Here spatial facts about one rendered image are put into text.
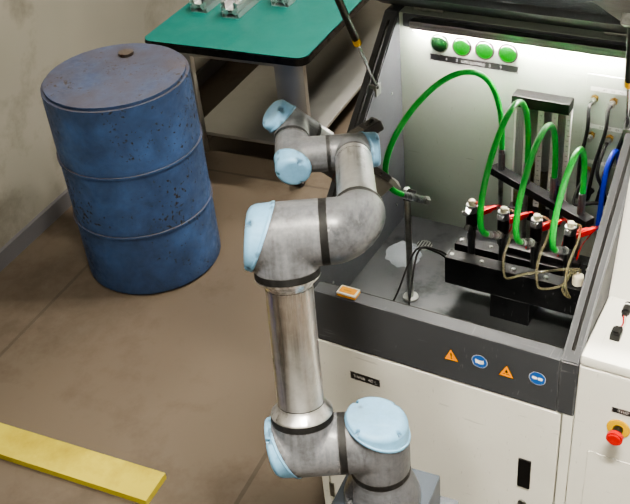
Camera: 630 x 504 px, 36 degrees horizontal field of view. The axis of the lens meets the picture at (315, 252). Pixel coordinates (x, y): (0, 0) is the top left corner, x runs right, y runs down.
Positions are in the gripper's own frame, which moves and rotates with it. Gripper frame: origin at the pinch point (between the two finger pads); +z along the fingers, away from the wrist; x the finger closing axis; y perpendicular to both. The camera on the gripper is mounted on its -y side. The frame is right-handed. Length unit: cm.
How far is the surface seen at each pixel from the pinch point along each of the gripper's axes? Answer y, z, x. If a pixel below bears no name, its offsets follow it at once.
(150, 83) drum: 15, -14, -162
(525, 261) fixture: -1.1, 38.3, 8.0
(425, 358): 31.2, 28.0, 9.5
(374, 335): 33.7, 19.0, -0.4
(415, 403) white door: 43, 38, 3
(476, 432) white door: 40, 49, 15
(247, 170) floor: 28, 72, -239
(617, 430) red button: 20, 54, 46
